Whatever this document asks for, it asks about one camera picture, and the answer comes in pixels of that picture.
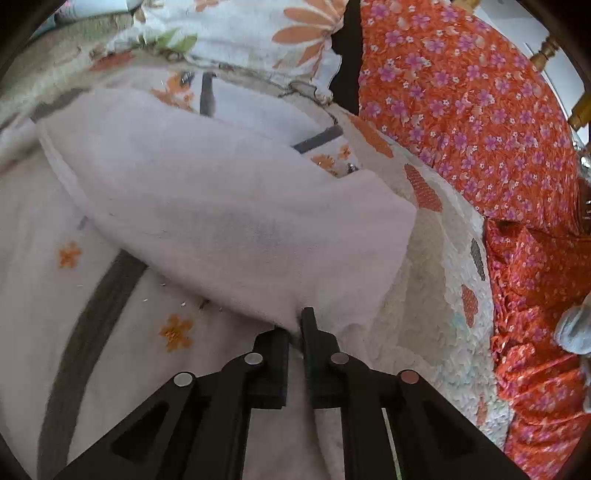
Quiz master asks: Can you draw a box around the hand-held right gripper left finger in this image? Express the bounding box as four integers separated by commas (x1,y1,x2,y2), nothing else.
53,325,290,480

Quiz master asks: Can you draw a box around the pale pink small garment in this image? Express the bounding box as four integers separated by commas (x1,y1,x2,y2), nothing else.
0,69,419,480

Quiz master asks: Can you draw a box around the orange floral bedsheet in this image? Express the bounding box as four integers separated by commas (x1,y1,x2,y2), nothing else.
484,217,591,480

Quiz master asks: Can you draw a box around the white floral pillow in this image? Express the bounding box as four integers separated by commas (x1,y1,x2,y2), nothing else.
106,0,348,104

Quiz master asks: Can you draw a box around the heart-patterned quilt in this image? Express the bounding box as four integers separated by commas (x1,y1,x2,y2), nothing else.
0,28,514,455

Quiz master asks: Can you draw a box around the wooden bed headboard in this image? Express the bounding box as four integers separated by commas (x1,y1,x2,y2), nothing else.
450,0,591,132

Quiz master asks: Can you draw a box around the orange floral pillow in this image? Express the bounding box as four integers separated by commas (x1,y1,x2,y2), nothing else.
358,0,583,234

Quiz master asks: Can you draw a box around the pale cloth bundle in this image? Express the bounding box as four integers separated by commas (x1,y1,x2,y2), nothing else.
554,304,591,356

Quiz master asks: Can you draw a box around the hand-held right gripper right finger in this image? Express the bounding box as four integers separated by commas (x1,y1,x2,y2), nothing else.
301,307,530,480

